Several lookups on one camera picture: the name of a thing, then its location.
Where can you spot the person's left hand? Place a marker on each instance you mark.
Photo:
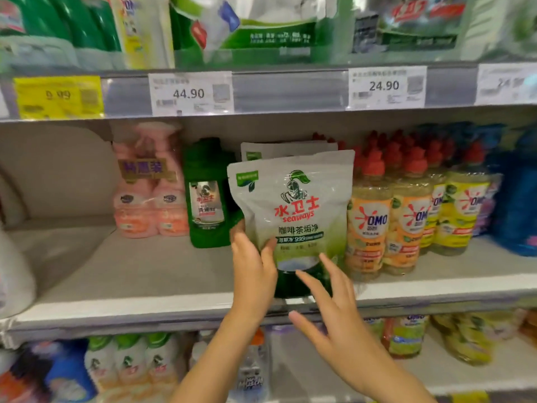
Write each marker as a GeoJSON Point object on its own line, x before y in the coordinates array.
{"type": "Point", "coordinates": [252, 277]}

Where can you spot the person's right hand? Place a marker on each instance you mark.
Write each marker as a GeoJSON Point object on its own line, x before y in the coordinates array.
{"type": "Point", "coordinates": [344, 331]}

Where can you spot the red green-label detergent pouch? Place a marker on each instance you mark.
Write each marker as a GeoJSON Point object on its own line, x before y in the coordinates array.
{"type": "Point", "coordinates": [407, 333]}

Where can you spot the white green-print cleaner pouch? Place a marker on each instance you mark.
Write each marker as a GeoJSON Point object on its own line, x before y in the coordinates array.
{"type": "Point", "coordinates": [285, 149]}
{"type": "Point", "coordinates": [289, 205]}

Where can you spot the green capped cleaner bottle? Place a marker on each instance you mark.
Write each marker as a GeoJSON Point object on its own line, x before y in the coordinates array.
{"type": "Point", "coordinates": [210, 197]}

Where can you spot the row of yellow red-capped bottles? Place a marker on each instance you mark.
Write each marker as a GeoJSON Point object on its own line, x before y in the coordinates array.
{"type": "Point", "coordinates": [403, 214]}

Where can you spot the pink twin spray bottle pack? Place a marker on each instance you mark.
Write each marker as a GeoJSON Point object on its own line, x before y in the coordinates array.
{"type": "Point", "coordinates": [151, 189]}

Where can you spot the row of white green-capped bottles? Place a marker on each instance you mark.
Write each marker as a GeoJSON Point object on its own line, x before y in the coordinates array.
{"type": "Point", "coordinates": [134, 365]}

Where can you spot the blue spray bottle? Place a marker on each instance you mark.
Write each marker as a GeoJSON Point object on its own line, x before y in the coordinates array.
{"type": "Point", "coordinates": [67, 373]}

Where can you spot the blue pump cleaner bottle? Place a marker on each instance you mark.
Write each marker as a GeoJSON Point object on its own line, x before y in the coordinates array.
{"type": "Point", "coordinates": [516, 205]}

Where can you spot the white orange-trigger spray bottle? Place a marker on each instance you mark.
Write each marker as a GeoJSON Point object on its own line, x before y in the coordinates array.
{"type": "Point", "coordinates": [13, 272]}

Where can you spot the yellow-capped pink-label cleaner bottle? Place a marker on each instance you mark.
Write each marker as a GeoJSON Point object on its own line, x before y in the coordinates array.
{"type": "Point", "coordinates": [21, 377]}

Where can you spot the large green white cleaner pouch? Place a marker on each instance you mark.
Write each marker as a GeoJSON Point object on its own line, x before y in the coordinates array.
{"type": "Point", "coordinates": [252, 25]}

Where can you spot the white red-capped cleaner bottle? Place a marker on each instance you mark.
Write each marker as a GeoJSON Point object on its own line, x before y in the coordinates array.
{"type": "Point", "coordinates": [143, 29]}

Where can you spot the person's right forearm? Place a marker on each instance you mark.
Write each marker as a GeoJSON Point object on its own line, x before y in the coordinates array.
{"type": "Point", "coordinates": [390, 386]}

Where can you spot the person's left forearm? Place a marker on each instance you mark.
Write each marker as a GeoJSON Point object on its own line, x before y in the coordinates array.
{"type": "Point", "coordinates": [218, 365]}

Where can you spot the yellow price tag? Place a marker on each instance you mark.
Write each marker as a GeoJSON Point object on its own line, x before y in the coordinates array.
{"type": "Point", "coordinates": [470, 397]}
{"type": "Point", "coordinates": [59, 98]}

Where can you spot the white price tag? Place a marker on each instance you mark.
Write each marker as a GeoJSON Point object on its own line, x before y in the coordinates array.
{"type": "Point", "coordinates": [506, 83]}
{"type": "Point", "coordinates": [190, 93]}
{"type": "Point", "coordinates": [388, 87]}

